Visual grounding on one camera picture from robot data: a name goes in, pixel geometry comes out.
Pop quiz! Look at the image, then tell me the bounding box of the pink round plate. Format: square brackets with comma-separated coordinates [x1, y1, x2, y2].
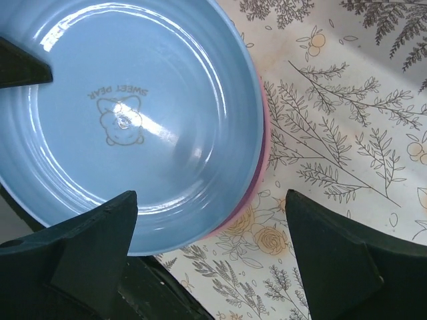
[203, 77, 271, 239]

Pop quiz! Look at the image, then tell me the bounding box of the blue round plate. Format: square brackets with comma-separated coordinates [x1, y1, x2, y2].
[1, 1, 264, 255]

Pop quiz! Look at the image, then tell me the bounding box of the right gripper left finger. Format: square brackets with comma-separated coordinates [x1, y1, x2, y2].
[1, 191, 137, 319]

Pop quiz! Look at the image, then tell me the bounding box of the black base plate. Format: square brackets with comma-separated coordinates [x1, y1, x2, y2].
[0, 186, 214, 320]

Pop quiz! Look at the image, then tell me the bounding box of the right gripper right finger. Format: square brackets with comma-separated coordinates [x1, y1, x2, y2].
[286, 189, 426, 319]

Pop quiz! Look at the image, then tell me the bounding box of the floral table mat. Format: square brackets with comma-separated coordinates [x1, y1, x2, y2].
[160, 1, 426, 319]

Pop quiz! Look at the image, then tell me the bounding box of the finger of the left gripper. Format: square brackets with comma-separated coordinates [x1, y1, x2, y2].
[0, 37, 53, 89]

